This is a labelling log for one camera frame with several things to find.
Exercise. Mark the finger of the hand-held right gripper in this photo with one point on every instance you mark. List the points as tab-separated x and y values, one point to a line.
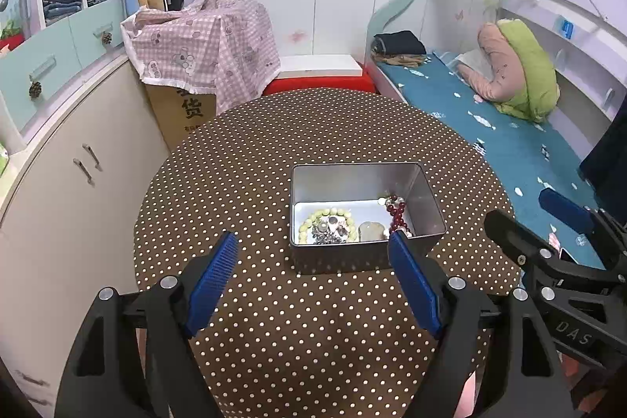
563	207
509	232

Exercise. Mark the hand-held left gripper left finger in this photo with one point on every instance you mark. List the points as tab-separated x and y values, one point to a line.
213	286

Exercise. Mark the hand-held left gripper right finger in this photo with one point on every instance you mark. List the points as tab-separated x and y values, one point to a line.
414	286

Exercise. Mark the beige stone pendant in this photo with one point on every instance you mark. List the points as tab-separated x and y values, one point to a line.
372	232

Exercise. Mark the silver round pendant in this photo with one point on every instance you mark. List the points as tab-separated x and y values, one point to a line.
333	221

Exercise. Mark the grey metal tin box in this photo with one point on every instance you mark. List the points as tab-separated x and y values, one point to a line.
352	183

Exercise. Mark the blue printed bedsheet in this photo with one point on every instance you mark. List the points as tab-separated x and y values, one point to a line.
514	153

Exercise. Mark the green pillow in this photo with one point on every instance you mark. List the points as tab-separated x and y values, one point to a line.
531	70

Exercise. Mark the white curved cabinet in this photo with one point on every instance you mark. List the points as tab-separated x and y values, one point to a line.
73	227

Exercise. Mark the pink pillow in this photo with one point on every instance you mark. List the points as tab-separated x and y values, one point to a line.
494	65

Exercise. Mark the cardboard box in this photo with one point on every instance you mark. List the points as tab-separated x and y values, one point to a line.
176	114

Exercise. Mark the tan folded cloth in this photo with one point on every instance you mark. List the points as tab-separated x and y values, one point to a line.
401	60

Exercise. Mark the dark folded clothes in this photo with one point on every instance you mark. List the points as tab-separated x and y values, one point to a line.
399	42

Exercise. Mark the red stool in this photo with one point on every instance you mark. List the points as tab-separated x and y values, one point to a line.
318	85

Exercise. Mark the white flat board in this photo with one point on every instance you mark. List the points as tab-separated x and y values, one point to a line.
318	66

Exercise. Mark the pink checkered cloth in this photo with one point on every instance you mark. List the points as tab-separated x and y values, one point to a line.
205	41

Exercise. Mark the green tissue pack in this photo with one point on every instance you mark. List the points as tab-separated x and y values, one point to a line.
2	158

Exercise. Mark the faint pink butterfly sticker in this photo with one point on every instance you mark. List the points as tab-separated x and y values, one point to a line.
296	37

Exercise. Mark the pinecone drawer knob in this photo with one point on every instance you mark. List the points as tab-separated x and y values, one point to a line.
35	90
107	38

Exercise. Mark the wide teal drawer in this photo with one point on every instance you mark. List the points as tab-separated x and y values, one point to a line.
39	60

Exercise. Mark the narrow teal drawer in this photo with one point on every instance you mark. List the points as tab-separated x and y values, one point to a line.
95	24

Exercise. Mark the red and green decoration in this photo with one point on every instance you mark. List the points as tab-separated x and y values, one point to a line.
12	42

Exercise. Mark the folded dark jeans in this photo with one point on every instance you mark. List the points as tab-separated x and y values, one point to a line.
61	5

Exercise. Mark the blue wall clip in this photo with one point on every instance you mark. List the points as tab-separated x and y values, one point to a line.
567	28

